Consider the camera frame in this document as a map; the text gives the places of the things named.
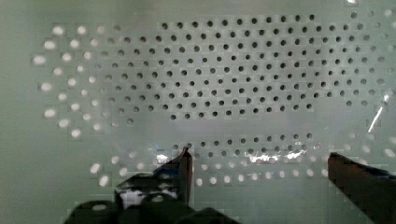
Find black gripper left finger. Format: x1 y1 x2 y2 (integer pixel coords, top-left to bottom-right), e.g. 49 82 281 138
64 147 237 224

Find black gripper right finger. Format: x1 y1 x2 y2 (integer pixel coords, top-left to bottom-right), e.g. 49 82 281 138
328 152 396 224

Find green perforated plastic strainer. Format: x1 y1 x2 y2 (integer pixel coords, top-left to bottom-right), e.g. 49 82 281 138
1 0 395 224

